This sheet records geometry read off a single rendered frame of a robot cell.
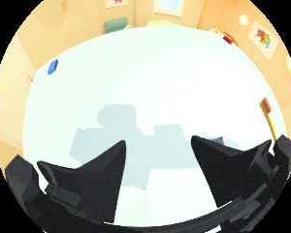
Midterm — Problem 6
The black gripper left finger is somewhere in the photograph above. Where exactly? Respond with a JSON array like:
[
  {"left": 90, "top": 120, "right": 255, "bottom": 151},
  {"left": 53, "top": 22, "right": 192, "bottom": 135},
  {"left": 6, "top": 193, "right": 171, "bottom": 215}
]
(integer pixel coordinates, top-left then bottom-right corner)
[{"left": 36, "top": 140, "right": 127, "bottom": 224}]

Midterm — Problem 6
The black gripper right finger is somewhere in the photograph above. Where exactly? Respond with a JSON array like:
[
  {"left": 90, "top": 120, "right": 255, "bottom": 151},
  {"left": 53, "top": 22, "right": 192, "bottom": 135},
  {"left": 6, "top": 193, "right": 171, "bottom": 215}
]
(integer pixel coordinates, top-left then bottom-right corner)
[{"left": 191, "top": 135, "right": 273, "bottom": 209}]

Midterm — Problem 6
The blue rectangular block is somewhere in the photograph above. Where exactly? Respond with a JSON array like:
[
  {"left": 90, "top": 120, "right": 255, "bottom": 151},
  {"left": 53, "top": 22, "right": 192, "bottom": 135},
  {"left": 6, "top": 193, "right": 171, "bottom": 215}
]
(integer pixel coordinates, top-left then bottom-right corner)
[{"left": 48, "top": 58, "right": 59, "bottom": 74}]

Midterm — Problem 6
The small red block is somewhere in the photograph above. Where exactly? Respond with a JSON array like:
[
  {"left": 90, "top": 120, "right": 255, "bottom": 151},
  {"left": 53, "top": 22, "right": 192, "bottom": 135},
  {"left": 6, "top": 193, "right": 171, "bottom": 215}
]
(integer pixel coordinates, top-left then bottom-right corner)
[{"left": 223, "top": 36, "right": 232, "bottom": 44}]

